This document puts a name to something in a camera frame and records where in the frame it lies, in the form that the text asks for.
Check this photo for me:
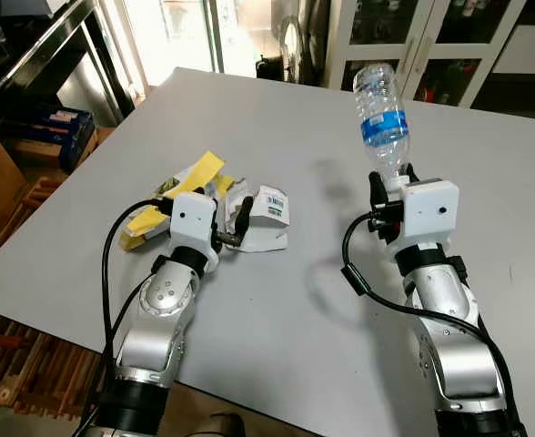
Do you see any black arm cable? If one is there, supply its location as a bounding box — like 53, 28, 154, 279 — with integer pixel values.
341, 212, 492, 343
100, 198, 176, 365

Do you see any black standing fan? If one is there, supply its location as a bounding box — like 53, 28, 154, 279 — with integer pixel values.
257, 13, 330, 85

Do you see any wooden pallet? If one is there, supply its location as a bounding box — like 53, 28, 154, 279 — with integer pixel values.
0, 308, 103, 422

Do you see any clear plastic water bottle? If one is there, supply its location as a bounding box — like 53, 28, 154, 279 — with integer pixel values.
352, 63, 411, 193

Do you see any dark metal shelf rack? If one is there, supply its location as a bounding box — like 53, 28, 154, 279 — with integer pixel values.
0, 0, 134, 147

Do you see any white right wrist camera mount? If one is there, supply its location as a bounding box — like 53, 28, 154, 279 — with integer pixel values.
399, 179, 460, 247

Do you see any blue printed box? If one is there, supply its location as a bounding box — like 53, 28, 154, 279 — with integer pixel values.
2, 103, 97, 172

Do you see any white glass door cabinet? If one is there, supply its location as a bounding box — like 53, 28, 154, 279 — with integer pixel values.
325, 0, 535, 110

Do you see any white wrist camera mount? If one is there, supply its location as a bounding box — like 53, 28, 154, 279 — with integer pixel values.
168, 190, 222, 271
399, 179, 460, 247

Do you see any yellow crumpled packet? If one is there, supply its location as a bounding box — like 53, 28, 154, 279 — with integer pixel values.
120, 150, 235, 252

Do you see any white flattened carton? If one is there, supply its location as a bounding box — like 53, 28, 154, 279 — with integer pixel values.
220, 181, 292, 252

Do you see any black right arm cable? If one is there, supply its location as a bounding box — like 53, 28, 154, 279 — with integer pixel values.
341, 212, 492, 343

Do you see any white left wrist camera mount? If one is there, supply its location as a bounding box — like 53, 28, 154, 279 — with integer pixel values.
168, 190, 222, 271

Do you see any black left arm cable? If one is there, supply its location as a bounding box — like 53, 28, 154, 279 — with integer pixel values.
100, 198, 176, 365

